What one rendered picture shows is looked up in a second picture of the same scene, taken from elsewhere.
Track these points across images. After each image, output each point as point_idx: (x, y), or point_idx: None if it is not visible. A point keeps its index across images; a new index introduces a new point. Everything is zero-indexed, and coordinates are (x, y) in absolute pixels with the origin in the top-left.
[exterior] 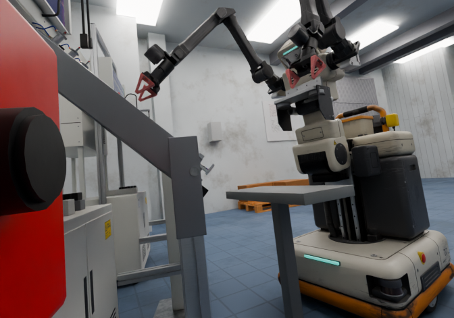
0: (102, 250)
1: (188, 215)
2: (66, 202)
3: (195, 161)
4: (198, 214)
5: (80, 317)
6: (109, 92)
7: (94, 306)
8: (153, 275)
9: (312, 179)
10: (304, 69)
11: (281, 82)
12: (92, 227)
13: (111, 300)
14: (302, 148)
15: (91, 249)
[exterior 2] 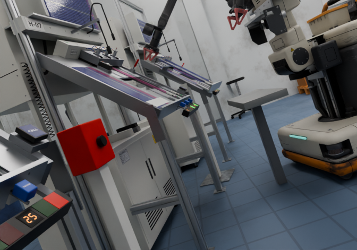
0: (153, 148)
1: (157, 134)
2: (128, 130)
3: (154, 113)
4: (160, 132)
5: (147, 175)
6: (121, 93)
7: (155, 173)
8: (188, 158)
9: (289, 78)
10: (238, 13)
11: (251, 2)
12: (144, 139)
13: (168, 172)
14: (273, 57)
15: (146, 149)
